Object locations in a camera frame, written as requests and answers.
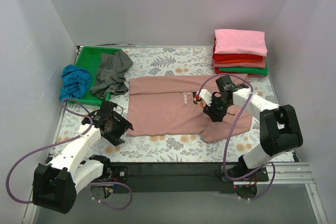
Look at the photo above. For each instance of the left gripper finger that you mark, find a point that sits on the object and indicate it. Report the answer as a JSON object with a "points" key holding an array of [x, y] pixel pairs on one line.
{"points": [[123, 123], [116, 141]]}

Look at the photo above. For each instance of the bottom pink folded t-shirt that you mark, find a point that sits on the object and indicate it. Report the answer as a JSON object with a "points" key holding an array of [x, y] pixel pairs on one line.
{"points": [[256, 75]]}

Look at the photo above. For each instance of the green folded t-shirt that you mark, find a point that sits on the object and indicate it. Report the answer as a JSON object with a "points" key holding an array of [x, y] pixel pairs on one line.
{"points": [[258, 68]]}

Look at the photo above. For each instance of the orange folded t-shirt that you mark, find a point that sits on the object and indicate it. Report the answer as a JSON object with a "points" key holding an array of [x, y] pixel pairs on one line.
{"points": [[238, 62]]}

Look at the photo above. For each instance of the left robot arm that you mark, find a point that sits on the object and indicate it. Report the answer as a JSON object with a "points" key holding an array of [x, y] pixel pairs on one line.
{"points": [[57, 184]]}

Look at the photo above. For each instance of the aluminium frame rail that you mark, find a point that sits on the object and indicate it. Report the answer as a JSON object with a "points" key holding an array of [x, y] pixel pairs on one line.
{"points": [[286, 193]]}

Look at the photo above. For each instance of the grey t-shirt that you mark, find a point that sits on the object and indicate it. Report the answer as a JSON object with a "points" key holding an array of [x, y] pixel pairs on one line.
{"points": [[110, 76]]}

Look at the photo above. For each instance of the light pink folded t-shirt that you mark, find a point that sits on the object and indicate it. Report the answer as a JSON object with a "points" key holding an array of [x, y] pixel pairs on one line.
{"points": [[233, 41]]}

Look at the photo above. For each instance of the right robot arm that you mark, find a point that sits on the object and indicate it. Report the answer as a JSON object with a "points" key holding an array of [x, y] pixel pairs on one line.
{"points": [[279, 129]]}

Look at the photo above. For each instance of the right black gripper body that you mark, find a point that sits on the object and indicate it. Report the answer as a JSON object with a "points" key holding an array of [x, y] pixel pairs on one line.
{"points": [[213, 108]]}

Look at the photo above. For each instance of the blue crumpled t-shirt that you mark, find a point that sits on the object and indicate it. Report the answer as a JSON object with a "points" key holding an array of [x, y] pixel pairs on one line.
{"points": [[75, 82]]}

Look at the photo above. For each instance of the green plastic tray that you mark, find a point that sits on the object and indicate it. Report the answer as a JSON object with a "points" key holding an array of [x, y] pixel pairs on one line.
{"points": [[90, 59]]}

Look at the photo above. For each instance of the floral patterned table mat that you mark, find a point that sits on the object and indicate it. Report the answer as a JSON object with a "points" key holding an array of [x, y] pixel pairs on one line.
{"points": [[165, 61]]}

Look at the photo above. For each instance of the salmon folded t-shirt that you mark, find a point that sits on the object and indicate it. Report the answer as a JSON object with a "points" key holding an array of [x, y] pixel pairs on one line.
{"points": [[258, 64]]}

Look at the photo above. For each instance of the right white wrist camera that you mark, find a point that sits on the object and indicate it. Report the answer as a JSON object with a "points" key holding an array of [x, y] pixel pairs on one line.
{"points": [[202, 98]]}

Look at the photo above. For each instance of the dusty pink printed t-shirt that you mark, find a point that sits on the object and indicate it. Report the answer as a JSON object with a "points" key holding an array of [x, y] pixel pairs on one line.
{"points": [[164, 105]]}

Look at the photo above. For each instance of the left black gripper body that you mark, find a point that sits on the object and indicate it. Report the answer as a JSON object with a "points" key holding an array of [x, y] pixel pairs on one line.
{"points": [[119, 128]]}

